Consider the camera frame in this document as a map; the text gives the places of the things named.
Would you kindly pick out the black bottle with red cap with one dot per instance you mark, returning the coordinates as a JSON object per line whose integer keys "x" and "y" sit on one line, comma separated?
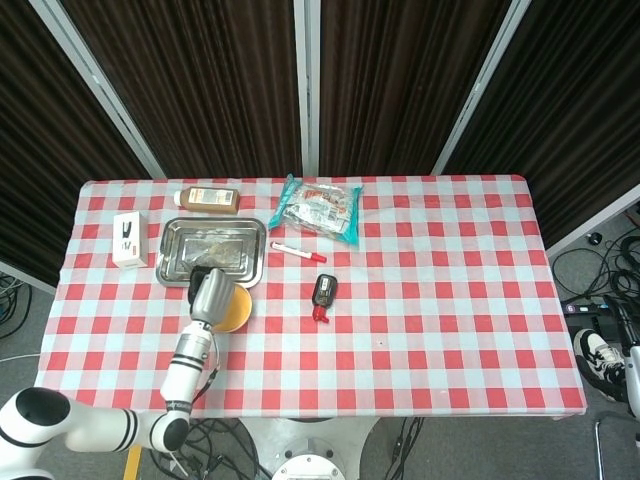
{"x": 324, "y": 290}

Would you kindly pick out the teal silver snack bag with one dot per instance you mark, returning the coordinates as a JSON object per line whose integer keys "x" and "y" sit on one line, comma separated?
{"x": 315, "y": 210}

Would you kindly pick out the beige bowl of yellow powder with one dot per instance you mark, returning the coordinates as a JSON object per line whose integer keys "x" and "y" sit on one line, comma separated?
{"x": 241, "y": 306}

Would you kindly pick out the small black round floor object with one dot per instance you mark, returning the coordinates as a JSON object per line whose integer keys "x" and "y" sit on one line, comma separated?
{"x": 595, "y": 238}

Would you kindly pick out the dark brown curtain panel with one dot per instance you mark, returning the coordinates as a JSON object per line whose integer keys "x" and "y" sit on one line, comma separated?
{"x": 575, "y": 125}
{"x": 200, "y": 90}
{"x": 45, "y": 165}
{"x": 400, "y": 90}

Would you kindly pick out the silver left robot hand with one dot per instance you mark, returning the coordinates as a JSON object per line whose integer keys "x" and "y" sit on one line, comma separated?
{"x": 212, "y": 297}

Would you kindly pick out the black and white sneaker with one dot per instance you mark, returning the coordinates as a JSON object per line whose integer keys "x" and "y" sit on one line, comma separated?
{"x": 600, "y": 362}

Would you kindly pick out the white partition frame post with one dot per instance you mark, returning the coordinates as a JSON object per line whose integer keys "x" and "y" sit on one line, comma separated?
{"x": 475, "y": 90}
{"x": 306, "y": 100}
{"x": 100, "y": 85}

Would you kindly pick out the brown bottle with white cap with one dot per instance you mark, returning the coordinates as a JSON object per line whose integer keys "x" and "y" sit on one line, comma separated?
{"x": 210, "y": 200}

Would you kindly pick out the rectangular stainless steel tray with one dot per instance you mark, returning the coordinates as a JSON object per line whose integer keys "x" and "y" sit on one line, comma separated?
{"x": 215, "y": 240}

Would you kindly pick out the white partition frame rail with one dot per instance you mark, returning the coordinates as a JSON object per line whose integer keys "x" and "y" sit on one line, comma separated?
{"x": 590, "y": 225}
{"x": 25, "y": 277}

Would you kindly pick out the black power strip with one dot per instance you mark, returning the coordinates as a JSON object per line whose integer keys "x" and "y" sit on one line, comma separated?
{"x": 582, "y": 306}

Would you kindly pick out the grey round robot base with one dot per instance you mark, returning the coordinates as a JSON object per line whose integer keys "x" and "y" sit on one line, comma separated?
{"x": 307, "y": 450}

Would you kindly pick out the white marker with red cap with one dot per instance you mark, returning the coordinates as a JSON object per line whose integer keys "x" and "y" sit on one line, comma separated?
{"x": 295, "y": 250}

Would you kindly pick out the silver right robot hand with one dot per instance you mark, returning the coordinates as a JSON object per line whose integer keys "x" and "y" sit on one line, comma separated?
{"x": 617, "y": 320}

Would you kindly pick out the grey metal chair leg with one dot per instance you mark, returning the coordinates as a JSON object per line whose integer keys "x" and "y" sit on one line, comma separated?
{"x": 600, "y": 450}

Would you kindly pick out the white box with black print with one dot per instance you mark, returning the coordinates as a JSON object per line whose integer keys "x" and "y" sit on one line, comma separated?
{"x": 131, "y": 240}

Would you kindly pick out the red white checked tablecloth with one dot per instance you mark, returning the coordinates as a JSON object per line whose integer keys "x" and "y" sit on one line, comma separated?
{"x": 400, "y": 350}

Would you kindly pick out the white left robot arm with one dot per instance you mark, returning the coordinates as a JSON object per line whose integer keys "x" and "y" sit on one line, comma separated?
{"x": 187, "y": 365}

